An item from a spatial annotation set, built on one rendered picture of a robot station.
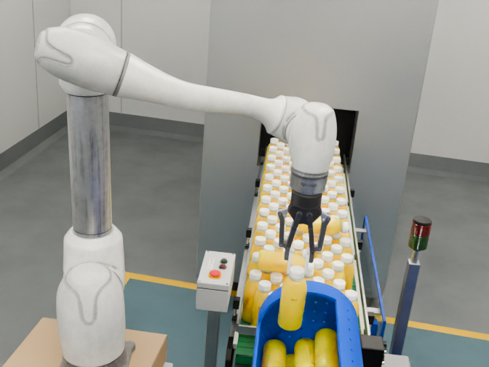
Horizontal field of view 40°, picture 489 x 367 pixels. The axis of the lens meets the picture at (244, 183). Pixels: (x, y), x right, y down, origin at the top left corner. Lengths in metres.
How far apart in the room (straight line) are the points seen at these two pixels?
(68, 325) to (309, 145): 0.70
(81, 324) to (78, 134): 0.45
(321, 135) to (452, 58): 4.53
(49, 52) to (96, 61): 0.10
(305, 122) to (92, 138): 0.51
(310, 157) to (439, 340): 2.54
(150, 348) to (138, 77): 0.75
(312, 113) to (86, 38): 0.52
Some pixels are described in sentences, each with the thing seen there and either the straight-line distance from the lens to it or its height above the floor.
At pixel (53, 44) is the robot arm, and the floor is 1.89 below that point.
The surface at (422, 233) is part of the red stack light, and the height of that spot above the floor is 1.23.
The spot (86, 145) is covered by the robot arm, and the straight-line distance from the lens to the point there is 1.65.
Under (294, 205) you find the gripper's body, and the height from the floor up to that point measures 1.51.
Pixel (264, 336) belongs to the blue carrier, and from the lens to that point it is 1.97.
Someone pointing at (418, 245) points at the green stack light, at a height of 1.18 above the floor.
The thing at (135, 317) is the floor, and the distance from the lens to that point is 3.81.
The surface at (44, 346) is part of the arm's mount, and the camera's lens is 1.88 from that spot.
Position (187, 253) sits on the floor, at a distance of 4.41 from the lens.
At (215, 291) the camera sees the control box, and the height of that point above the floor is 1.07.
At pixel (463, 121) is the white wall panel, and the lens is 6.17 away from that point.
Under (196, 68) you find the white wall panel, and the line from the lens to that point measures 6.22.
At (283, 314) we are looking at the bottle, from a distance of 1.79.
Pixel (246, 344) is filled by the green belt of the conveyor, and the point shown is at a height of 0.90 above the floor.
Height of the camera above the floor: 2.20
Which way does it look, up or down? 24 degrees down
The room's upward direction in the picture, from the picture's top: 5 degrees clockwise
